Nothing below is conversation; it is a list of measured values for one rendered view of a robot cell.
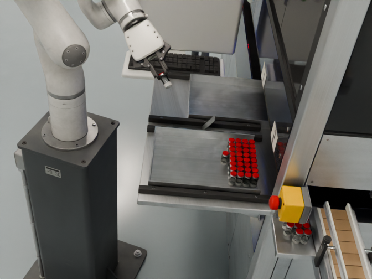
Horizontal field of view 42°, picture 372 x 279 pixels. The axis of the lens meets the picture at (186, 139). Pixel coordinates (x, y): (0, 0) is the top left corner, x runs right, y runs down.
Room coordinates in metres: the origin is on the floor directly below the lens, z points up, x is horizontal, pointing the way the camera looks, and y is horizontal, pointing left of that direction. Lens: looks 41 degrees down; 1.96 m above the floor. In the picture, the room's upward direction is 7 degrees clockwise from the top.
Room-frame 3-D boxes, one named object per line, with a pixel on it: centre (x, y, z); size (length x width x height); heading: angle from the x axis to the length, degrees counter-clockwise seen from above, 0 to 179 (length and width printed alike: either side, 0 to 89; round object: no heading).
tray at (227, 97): (1.48, -0.16, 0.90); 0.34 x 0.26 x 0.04; 93
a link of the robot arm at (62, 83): (1.26, 0.42, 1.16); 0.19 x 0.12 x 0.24; 35
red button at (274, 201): (0.89, -0.26, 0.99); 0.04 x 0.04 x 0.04; 3
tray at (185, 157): (1.13, -0.07, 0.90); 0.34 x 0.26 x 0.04; 93
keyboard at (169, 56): (1.83, 0.09, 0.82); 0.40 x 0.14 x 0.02; 93
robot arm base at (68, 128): (1.23, 0.40, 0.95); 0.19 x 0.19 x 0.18
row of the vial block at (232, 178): (1.14, -0.15, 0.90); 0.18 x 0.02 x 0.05; 3
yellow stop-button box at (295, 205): (0.90, -0.31, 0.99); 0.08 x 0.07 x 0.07; 93
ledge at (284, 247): (0.88, -0.35, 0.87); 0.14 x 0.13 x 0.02; 93
